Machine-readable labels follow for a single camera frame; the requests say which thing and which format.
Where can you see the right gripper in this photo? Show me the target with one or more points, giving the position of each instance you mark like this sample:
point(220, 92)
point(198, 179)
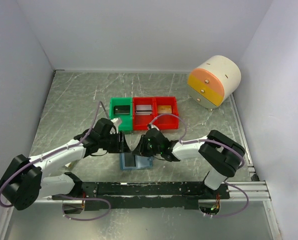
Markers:
point(140, 149)

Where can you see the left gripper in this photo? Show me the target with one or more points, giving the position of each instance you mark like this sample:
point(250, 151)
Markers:
point(123, 147)

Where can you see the gold card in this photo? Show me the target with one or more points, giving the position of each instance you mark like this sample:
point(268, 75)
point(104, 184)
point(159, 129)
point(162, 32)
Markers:
point(164, 109)

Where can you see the grey card in holder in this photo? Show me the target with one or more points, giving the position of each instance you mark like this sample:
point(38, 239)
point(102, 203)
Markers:
point(129, 160)

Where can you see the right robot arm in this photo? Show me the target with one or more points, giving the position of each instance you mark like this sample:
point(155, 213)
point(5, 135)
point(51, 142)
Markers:
point(223, 154)

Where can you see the red plastic bin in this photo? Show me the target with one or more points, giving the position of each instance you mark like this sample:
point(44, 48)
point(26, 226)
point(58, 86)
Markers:
point(140, 122)
point(167, 121)

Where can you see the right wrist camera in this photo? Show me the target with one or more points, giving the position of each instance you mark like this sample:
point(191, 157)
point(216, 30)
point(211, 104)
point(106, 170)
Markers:
point(152, 126)

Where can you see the black card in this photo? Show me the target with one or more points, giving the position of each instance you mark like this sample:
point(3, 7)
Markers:
point(122, 109)

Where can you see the green plastic bin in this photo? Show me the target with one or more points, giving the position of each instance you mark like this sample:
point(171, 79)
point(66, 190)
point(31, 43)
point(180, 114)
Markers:
point(127, 120)

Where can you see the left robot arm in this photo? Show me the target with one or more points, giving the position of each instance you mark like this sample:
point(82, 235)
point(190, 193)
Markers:
point(28, 178)

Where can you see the blue card holder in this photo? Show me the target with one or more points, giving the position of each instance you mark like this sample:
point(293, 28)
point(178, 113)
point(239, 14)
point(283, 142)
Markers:
point(141, 162)

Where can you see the white striped card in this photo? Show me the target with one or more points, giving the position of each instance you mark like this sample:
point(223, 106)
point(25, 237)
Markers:
point(144, 110)

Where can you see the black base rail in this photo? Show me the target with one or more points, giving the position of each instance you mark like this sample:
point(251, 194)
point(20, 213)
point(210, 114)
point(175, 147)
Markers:
point(138, 195)

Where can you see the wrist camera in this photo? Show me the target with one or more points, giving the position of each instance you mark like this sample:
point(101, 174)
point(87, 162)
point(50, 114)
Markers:
point(116, 121)
point(152, 126)

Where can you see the round drawer cabinet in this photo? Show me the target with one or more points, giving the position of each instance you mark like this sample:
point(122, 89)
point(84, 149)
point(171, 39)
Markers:
point(213, 81)

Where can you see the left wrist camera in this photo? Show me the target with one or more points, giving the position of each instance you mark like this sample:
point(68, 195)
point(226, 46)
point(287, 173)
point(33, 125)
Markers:
point(116, 121)

